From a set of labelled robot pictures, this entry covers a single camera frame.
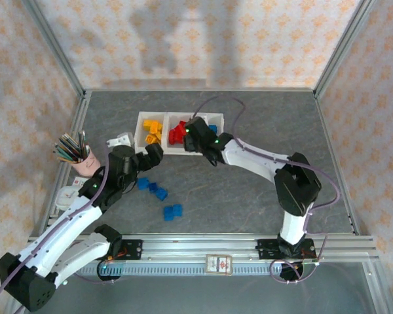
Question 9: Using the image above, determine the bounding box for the grey pencil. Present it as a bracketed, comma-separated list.
[77, 130, 86, 160]

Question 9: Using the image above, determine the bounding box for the green pencil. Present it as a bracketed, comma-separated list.
[53, 142, 81, 161]

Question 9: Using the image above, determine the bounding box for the white alarm clock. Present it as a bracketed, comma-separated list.
[55, 186, 84, 212]

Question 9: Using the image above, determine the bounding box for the framed label card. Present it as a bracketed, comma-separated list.
[205, 254, 233, 276]

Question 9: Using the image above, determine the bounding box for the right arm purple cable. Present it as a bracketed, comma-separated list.
[191, 96, 342, 285]

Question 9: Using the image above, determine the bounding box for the aluminium side frame rail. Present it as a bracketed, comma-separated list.
[39, 91, 92, 236]
[314, 93, 361, 236]

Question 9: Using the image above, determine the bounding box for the aluminium back frame rail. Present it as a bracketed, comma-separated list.
[83, 86, 317, 94]

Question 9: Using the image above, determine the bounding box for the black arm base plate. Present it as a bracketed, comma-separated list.
[255, 238, 317, 261]
[111, 239, 143, 261]

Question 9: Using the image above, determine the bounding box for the aluminium front frame rail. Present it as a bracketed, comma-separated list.
[21, 232, 381, 262]

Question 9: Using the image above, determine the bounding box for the grey slotted cable duct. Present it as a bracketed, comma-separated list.
[80, 262, 304, 276]

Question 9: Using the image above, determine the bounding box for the aluminium frame post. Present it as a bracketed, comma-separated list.
[21, 0, 86, 99]
[314, 0, 371, 97]
[362, 260, 392, 314]

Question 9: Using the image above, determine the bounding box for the lower aluminium frame post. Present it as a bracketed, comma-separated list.
[362, 260, 392, 314]

